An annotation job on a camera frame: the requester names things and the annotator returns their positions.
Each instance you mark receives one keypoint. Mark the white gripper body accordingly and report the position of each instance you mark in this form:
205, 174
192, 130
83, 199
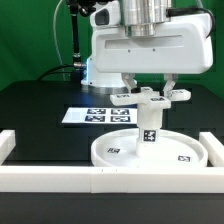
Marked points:
181, 46

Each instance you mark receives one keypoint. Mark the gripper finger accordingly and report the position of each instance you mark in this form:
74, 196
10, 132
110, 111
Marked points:
170, 81
130, 82

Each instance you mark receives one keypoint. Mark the white cross-shaped table base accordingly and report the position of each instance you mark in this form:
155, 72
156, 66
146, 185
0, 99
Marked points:
148, 97

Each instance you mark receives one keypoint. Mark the white round table top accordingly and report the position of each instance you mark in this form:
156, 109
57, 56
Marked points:
164, 148

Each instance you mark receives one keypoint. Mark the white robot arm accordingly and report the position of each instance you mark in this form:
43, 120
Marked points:
139, 18

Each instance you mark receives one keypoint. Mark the white marker sheet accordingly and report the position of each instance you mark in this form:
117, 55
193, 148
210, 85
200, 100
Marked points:
81, 115

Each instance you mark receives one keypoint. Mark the white right fence bar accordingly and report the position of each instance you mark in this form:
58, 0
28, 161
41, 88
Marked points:
214, 148

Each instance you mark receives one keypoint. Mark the white fence bar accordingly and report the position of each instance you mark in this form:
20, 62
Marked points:
110, 180
214, 148
7, 144

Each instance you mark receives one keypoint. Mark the white left fence bar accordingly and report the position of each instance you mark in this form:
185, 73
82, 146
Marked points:
7, 144

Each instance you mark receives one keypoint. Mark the white front fence bar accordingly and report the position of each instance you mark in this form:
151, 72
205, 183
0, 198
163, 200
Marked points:
110, 180

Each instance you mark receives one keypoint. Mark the black camera pole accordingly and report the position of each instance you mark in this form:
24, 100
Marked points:
84, 8

